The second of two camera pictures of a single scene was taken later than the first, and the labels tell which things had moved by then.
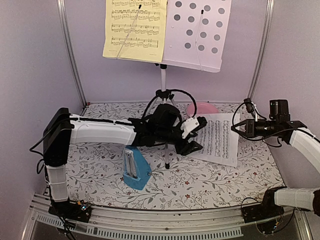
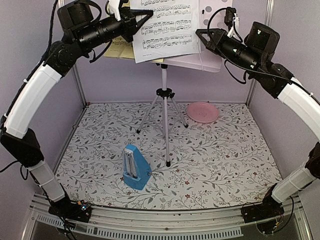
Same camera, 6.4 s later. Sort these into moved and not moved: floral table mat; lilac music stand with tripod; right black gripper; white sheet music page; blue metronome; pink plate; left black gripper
Moved: white sheet music page; left black gripper; right black gripper
Not moved: floral table mat; pink plate; blue metronome; lilac music stand with tripod
